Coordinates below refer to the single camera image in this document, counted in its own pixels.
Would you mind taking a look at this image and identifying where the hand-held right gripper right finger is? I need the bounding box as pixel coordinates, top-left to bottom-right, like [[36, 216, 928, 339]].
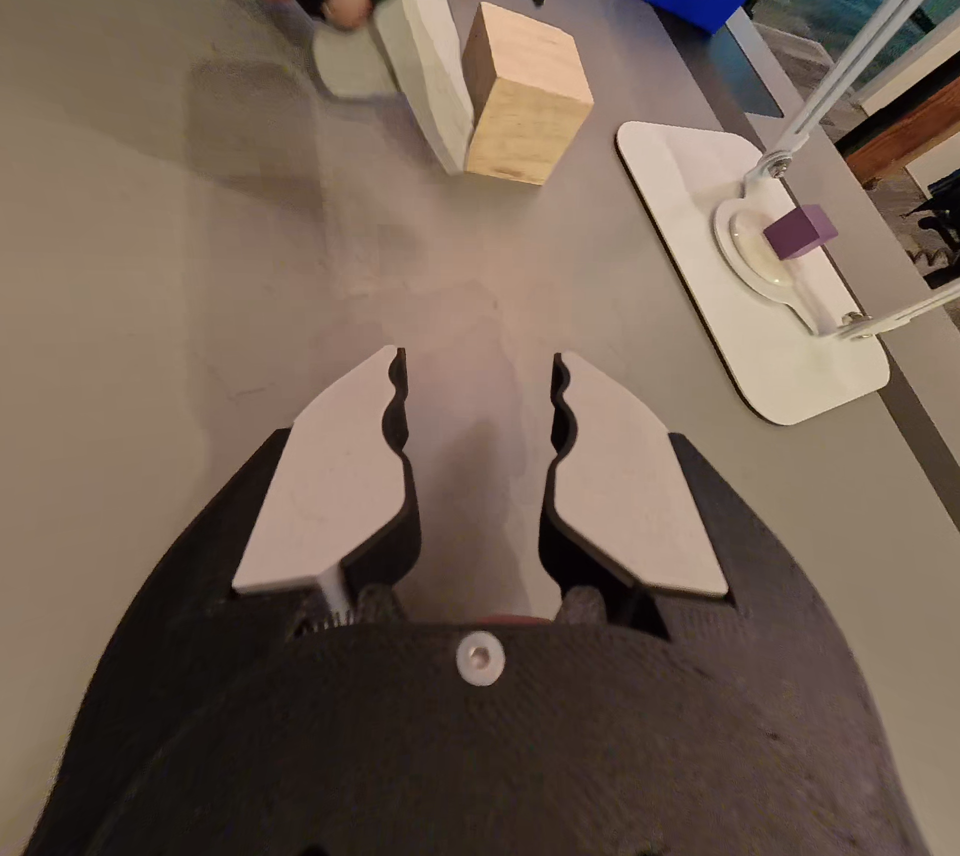
[[537, 351, 731, 599]]

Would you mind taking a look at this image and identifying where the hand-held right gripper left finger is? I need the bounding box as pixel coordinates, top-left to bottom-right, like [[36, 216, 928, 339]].
[[231, 345, 423, 617]]

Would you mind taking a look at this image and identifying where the large wooden cube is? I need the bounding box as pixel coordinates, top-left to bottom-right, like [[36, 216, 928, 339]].
[[460, 1, 596, 187]]

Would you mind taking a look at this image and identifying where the small purple cube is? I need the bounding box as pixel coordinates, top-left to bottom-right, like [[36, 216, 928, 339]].
[[762, 203, 840, 263]]

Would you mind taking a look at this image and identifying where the white cabinet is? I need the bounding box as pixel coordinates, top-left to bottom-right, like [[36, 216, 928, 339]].
[[853, 39, 960, 116]]

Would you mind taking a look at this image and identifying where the black office chair base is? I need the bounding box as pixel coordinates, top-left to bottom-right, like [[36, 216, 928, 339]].
[[902, 170, 960, 289]]

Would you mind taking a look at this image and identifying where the brown wooden furniture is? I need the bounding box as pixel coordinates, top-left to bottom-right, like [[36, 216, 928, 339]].
[[846, 97, 960, 188]]

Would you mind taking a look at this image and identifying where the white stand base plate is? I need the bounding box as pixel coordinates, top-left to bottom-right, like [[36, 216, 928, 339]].
[[615, 120, 891, 427]]

